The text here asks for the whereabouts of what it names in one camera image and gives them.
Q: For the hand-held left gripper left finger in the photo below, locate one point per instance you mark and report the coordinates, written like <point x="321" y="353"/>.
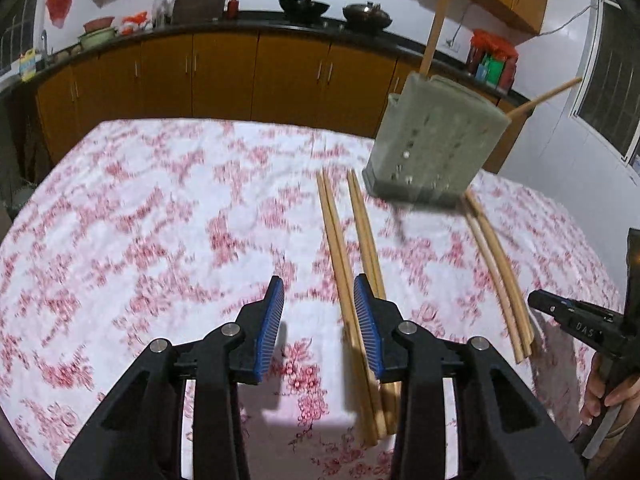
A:
<point x="270" y="330"/>

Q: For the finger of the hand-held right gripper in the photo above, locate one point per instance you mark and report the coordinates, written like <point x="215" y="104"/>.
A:
<point x="575" y="322"/>

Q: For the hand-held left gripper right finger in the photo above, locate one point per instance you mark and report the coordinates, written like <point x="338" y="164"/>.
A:
<point x="367" y="330"/>

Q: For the grey-green plastic utensil holder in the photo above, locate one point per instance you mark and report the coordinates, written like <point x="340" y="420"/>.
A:
<point x="430" y="135"/>

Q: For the person's right forearm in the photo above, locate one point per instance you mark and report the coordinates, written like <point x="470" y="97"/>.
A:
<point x="625" y="425"/>

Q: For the person's right hand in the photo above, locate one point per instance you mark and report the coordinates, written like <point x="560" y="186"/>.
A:
<point x="592" y="395"/>

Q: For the red floral white tablecloth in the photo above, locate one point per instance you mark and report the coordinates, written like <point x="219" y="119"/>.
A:
<point x="150" y="235"/>

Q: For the barred window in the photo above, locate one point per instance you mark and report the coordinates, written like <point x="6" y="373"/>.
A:
<point x="12" y="30"/>
<point x="610" y="75"/>

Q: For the wooden lower kitchen cabinets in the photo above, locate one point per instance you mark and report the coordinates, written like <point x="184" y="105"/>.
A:
<point x="225" y="75"/>

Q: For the green bottle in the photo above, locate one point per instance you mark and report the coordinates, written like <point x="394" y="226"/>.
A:
<point x="492" y="70"/>

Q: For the large red plastic bag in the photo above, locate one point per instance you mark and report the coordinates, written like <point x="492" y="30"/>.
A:
<point x="492" y="42"/>

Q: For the black kitchen countertop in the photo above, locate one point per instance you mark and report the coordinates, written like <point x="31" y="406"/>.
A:
<point x="280" y="26"/>

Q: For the dark lidded pot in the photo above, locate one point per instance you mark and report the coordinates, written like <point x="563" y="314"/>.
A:
<point x="367" y="15"/>

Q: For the red bottle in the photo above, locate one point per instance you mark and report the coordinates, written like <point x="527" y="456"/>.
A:
<point x="232" y="9"/>

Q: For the black wok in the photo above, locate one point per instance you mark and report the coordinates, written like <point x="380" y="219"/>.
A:
<point x="305" y="7"/>

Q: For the dark cutting board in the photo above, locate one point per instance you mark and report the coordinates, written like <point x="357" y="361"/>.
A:
<point x="200" y="5"/>

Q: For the clear plastic jar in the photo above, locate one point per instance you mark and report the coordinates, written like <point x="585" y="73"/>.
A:
<point x="162" y="12"/>

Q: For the red and white bag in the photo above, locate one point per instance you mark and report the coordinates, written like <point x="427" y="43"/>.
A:
<point x="135" y="22"/>

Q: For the green basin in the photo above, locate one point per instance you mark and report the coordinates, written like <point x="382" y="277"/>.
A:
<point x="97" y="40"/>

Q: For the red bowl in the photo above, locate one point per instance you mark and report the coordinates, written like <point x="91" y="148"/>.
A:
<point x="99" y="25"/>

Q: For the yellow detergent bottle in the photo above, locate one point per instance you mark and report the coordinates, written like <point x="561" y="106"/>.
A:
<point x="28" y="66"/>

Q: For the metal faucet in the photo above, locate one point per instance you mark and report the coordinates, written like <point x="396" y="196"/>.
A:
<point x="44" y="45"/>

